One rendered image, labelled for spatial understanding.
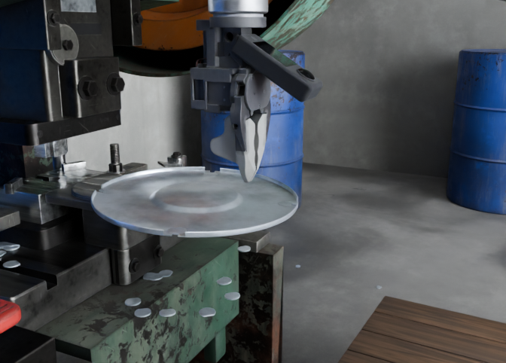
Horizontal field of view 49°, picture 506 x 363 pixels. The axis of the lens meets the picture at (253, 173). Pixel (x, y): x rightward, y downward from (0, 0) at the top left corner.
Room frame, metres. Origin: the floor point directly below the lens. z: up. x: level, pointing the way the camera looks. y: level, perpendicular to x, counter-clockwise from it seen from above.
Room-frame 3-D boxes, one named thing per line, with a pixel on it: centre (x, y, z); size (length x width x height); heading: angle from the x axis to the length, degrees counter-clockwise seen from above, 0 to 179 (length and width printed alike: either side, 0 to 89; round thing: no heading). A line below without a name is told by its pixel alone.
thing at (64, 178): (0.88, 0.32, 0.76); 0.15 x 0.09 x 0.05; 154
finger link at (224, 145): (0.72, 0.03, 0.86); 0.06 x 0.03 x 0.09; 64
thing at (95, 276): (0.88, 0.33, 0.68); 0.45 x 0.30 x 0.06; 154
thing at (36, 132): (0.88, 0.33, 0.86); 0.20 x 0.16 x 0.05; 154
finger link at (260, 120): (0.75, 0.02, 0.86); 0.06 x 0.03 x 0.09; 64
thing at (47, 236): (0.88, 0.33, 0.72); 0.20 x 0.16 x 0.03; 154
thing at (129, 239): (0.80, 0.17, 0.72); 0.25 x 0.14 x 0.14; 64
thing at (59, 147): (0.87, 0.32, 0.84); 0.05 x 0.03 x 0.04; 154
